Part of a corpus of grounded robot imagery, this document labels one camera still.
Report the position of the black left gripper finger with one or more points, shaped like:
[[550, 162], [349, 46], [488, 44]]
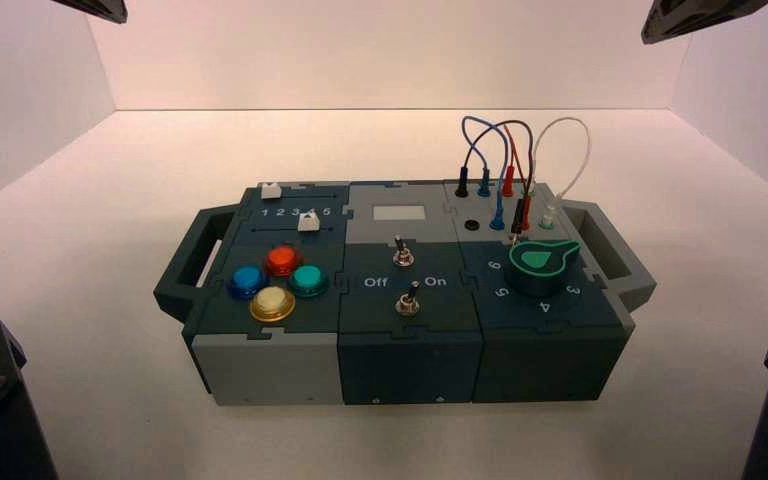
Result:
[[102, 8]]

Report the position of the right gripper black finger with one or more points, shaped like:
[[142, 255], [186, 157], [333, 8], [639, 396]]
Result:
[[689, 16]]

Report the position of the green pointer rotary knob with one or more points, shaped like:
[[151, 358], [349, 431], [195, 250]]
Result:
[[538, 268]]

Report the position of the white slider knob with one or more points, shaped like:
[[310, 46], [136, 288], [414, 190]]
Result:
[[270, 191], [307, 224]]

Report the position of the black round panel socket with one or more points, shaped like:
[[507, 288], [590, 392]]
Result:
[[471, 224]]

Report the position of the blue dome push button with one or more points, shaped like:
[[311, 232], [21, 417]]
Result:
[[246, 281]]

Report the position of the red dome push button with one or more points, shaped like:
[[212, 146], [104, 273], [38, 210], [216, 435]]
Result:
[[282, 260]]

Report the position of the teal dome push button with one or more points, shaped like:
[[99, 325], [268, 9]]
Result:
[[308, 280]]

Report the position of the yellow dome push button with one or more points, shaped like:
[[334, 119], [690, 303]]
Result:
[[272, 305]]

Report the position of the small grey display window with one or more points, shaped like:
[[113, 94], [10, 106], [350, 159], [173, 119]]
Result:
[[398, 213]]

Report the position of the modular dark teal control box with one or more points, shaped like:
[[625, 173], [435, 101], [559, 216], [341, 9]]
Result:
[[404, 364]]

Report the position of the metal toggle switch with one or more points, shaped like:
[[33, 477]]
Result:
[[409, 302], [402, 254]]

